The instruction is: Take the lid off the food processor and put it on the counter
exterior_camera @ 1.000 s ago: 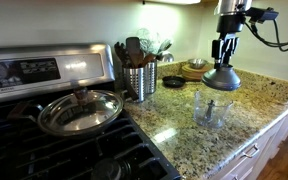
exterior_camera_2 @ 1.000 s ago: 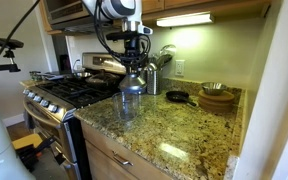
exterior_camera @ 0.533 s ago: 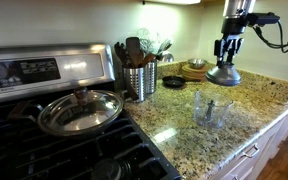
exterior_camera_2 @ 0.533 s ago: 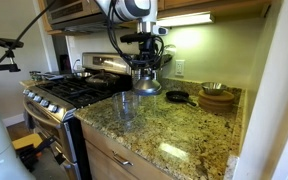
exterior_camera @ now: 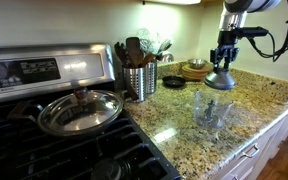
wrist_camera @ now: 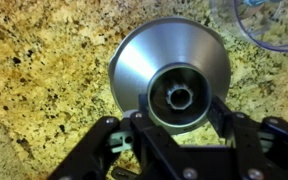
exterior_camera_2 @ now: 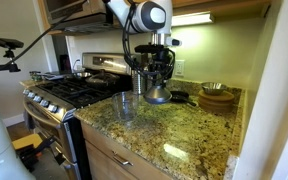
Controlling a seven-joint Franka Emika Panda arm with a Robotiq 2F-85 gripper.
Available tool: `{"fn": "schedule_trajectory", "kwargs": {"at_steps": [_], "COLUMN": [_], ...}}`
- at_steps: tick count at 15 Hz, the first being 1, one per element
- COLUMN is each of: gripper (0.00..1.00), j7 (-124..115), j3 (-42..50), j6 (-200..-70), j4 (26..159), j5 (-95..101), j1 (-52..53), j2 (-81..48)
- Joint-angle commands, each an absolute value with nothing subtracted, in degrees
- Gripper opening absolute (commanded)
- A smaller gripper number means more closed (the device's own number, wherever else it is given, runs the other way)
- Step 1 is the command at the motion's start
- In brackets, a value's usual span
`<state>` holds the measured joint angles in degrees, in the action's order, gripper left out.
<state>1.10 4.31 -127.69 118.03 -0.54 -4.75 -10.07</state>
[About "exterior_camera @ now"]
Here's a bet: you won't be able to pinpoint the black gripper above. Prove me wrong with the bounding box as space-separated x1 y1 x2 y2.
209 29 241 72

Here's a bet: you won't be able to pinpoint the grey conical food processor lid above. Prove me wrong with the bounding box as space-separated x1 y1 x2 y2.
203 67 238 91

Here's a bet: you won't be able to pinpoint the food processor blade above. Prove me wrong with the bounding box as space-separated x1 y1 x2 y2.
203 98 219 122

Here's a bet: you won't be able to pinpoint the small steel bowl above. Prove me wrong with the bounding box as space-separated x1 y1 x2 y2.
187 58 208 70

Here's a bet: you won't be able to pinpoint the stacked wooden bowls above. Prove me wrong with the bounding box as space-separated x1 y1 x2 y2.
180 62 215 83

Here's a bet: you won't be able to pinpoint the dark small bowl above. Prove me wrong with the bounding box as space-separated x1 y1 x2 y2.
161 75 187 90

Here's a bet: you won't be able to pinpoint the clear glass cup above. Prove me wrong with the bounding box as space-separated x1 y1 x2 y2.
192 88 235 130

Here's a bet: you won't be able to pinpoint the shiny metal ladle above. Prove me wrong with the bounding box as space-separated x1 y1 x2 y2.
156 50 175 65

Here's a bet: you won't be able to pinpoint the small perforated steel utensil holder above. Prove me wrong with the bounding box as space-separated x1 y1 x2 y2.
145 61 159 95

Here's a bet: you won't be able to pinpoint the under-cabinet light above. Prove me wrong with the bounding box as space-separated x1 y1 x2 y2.
143 0 202 6

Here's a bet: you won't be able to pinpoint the light wooden spoon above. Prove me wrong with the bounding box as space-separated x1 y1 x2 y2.
139 53 157 69

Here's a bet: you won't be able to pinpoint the dark wooden spatula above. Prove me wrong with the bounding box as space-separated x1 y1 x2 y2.
125 36 146 69

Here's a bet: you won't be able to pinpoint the large perforated steel utensil holder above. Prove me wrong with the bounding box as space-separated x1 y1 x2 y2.
122 65 148 103

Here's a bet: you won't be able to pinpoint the lower kitchen cabinet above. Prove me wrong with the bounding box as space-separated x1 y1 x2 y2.
207 103 288 180

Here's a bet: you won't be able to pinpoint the black plastic utensils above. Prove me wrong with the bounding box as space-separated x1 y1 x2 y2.
113 41 129 69

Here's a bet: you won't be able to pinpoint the black burner cap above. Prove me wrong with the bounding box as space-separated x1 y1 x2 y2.
90 157 122 180

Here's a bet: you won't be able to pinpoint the stainless steel gas stove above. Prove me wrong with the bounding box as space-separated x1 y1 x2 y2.
0 42 182 180

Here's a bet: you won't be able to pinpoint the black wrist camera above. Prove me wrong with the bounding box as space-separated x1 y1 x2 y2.
233 26 270 39

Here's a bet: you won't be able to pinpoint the wire whisk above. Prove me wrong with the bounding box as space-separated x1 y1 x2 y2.
136 27 174 57

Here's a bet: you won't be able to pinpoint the metal top drawer handle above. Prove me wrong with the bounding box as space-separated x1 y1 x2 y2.
241 142 261 160

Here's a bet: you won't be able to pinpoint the steel pan with brown handle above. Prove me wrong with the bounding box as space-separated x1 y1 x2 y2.
6 90 126 139

